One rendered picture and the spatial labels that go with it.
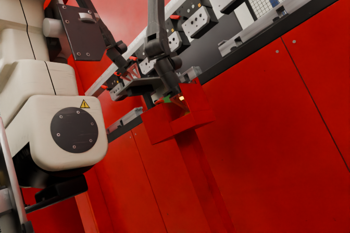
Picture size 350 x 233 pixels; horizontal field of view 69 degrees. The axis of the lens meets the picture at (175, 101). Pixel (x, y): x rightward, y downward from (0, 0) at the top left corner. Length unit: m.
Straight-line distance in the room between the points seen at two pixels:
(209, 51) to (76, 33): 1.31
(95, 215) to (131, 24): 1.30
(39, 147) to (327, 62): 0.78
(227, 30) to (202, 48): 0.24
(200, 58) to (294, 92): 1.12
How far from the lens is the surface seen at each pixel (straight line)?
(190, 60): 1.98
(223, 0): 1.19
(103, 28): 1.33
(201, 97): 0.94
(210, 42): 1.87
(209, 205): 0.93
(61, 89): 0.62
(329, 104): 0.89
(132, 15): 1.63
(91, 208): 2.01
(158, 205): 1.53
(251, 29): 1.11
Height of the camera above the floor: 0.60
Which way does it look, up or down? 11 degrees up
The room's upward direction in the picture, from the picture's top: 22 degrees counter-clockwise
